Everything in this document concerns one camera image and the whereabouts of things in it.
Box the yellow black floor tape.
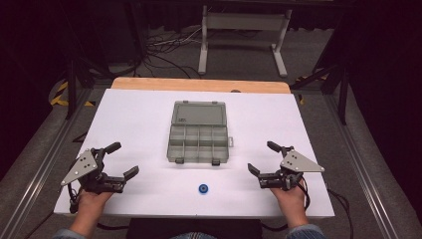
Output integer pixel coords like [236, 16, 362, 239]
[296, 75, 330, 107]

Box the bundle of floor cables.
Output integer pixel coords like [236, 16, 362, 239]
[141, 25, 204, 80]

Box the black panel under table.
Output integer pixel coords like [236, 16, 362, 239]
[126, 217, 264, 239]

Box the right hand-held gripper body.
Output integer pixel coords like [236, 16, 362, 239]
[258, 145, 325, 192]

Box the person's right hand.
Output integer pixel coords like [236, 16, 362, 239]
[270, 184, 307, 214]

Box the aluminium floor rail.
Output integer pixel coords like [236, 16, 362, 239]
[322, 94, 422, 239]
[0, 87, 95, 239]

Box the black metal stand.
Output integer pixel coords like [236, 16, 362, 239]
[291, 16, 350, 126]

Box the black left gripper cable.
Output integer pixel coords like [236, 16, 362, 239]
[67, 181, 82, 215]

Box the person's left hand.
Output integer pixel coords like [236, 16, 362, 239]
[76, 188, 114, 215]

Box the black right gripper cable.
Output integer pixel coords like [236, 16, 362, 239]
[296, 177, 353, 239]

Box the person's blue denim sleeve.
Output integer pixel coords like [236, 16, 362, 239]
[50, 227, 88, 239]
[285, 223, 328, 239]

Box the clear grey compartment box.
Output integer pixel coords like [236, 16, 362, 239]
[166, 100, 235, 166]

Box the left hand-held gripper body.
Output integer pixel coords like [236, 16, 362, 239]
[60, 147, 125, 195]

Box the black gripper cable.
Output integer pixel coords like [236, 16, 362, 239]
[296, 177, 353, 239]
[67, 181, 82, 215]

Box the white metal stand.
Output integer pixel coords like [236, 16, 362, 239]
[197, 4, 294, 79]

